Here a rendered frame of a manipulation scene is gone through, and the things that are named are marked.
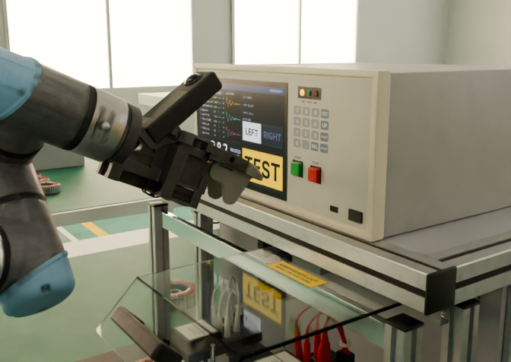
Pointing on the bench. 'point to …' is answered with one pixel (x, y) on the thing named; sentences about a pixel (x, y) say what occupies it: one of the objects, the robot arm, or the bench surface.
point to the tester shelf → (388, 252)
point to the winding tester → (387, 142)
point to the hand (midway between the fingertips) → (255, 170)
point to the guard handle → (144, 337)
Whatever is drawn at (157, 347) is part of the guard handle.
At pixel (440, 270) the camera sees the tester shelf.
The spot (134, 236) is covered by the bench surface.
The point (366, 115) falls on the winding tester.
